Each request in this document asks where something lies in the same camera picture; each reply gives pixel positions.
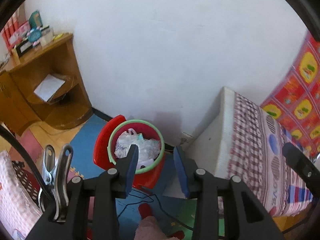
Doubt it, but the red trash bin green rim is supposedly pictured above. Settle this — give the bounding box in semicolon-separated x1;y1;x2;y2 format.
93;115;165;190

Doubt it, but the white plastic trash bag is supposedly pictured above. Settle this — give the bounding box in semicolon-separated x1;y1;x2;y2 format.
114;128;162;167

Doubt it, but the patterned bed sheet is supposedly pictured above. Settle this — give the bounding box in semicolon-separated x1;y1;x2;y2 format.
214;88;312;217

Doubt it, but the metal spring clamp left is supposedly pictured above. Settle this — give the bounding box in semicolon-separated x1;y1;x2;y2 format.
42;144;73;223

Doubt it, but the red floral blanket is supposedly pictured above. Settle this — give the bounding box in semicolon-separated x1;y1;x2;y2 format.
260;32;319;157

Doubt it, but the pink dotted pillow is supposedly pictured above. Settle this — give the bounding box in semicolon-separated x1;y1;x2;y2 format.
1;150;42;239

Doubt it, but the white paper on shelf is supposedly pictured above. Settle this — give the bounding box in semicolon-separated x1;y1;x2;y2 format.
34;74;65;102

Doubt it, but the wooden desk shelf unit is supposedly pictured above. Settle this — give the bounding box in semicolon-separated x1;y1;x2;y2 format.
1;33;93;135

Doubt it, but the pink box on desk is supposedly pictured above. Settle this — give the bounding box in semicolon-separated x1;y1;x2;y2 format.
9;21;30;47

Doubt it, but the teal box on desk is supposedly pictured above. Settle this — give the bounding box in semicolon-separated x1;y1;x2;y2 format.
28;10;43;29

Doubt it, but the cream floral curtain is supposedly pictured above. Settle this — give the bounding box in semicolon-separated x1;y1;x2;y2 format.
1;13;20;51

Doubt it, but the black cable left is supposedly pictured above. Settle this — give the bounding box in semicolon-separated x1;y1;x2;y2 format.
0;126;53;203

